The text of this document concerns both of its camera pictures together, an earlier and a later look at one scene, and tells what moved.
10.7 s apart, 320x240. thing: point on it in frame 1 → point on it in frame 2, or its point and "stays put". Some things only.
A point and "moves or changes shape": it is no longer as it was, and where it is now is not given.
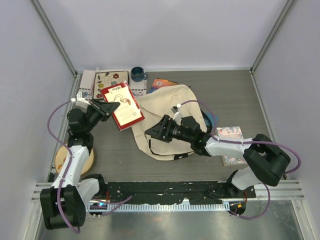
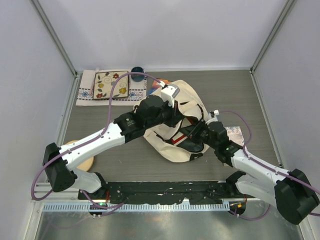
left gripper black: (104, 109) → (176, 115)
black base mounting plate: (189, 192) stays put
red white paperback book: (129, 112) moves or changes shape
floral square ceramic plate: (103, 79) stays put
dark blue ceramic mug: (138, 74) stays put
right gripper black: (159, 131) → (202, 125)
